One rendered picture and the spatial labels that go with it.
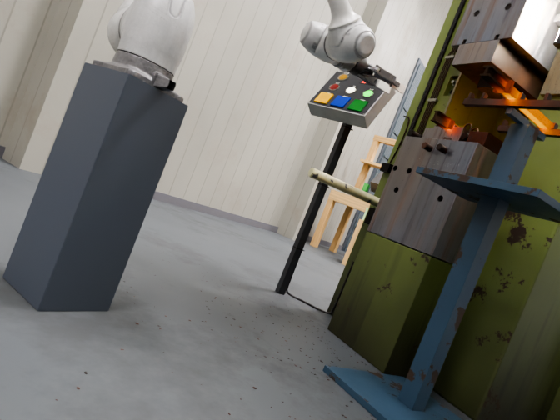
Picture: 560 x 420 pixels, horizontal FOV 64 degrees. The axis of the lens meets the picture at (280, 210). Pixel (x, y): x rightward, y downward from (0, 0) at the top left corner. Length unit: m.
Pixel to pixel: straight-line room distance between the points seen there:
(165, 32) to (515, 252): 1.35
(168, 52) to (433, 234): 1.11
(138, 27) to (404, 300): 1.27
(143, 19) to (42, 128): 2.26
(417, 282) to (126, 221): 1.06
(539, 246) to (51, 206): 1.52
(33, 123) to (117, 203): 2.26
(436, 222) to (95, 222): 1.18
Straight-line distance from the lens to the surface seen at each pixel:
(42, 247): 1.25
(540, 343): 1.92
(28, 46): 3.64
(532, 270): 1.76
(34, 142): 3.42
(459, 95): 2.31
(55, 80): 3.41
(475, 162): 1.80
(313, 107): 2.34
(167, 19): 1.24
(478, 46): 2.14
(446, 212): 1.76
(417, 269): 1.76
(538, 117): 1.59
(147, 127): 1.20
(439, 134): 2.02
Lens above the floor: 0.46
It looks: 2 degrees down
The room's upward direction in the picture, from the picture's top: 22 degrees clockwise
